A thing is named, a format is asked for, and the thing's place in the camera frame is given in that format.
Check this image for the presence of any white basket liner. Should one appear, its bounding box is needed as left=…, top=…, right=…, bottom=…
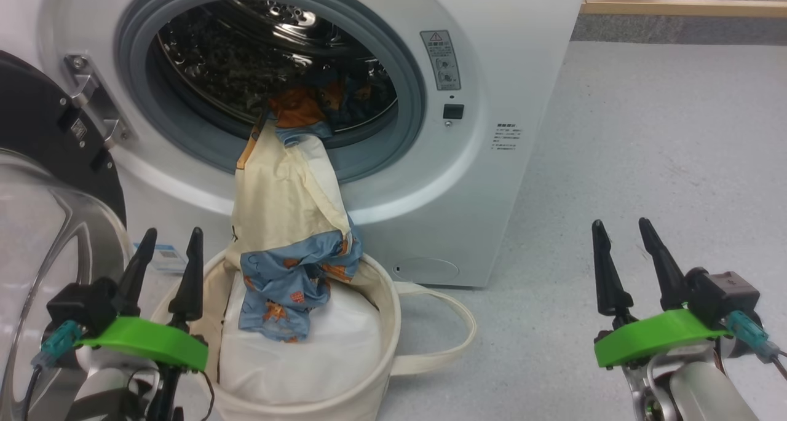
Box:
left=218, top=273, right=385, bottom=404

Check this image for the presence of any cream canvas laundry basket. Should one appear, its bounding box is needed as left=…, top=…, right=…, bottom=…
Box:
left=149, top=249, right=477, bottom=421

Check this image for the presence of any grey warning sticker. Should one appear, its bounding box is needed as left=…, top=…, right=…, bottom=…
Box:
left=420, top=30, right=461, bottom=91

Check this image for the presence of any left teal plug camera cable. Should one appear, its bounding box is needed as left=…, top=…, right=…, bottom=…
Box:
left=25, top=320, right=84, bottom=421

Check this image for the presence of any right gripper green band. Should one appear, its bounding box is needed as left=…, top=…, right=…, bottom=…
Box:
left=591, top=218, right=732, bottom=368

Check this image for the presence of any oval drain filter cover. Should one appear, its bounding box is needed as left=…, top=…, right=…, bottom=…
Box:
left=393, top=257, right=461, bottom=284

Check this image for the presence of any blue printed garment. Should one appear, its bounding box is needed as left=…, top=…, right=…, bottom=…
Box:
left=320, top=71, right=397, bottom=130

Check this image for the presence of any black glass washing machine door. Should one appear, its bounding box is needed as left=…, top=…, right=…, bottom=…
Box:
left=0, top=50, right=135, bottom=421

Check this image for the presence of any cream orange blue garment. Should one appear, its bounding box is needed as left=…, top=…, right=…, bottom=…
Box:
left=224, top=88, right=365, bottom=344

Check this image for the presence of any thin black gripper wire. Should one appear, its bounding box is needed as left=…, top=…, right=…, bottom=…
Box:
left=126, top=366, right=215, bottom=421

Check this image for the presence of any right teal plug camera cable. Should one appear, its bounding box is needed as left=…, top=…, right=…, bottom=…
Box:
left=726, top=310, right=787, bottom=382

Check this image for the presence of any teal plug camera cable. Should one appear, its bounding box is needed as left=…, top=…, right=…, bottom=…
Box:
left=25, top=320, right=84, bottom=421
left=726, top=310, right=787, bottom=382

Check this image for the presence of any blue energy label sticker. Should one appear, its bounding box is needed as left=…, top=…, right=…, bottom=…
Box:
left=149, top=244, right=187, bottom=273

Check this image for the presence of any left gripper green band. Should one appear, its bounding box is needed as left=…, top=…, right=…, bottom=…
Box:
left=75, top=227, right=210, bottom=372

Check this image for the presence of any metal door hinge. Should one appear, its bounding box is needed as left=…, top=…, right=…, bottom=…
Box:
left=63, top=53, right=131, bottom=148

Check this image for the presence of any grey rubber door gasket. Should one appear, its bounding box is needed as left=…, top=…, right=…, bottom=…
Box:
left=115, top=0, right=426, bottom=184

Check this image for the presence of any white washing machine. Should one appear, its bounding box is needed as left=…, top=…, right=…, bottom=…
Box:
left=0, top=0, right=590, bottom=288

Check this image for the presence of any steel washing drum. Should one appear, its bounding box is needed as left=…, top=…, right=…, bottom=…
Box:
left=157, top=0, right=399, bottom=142

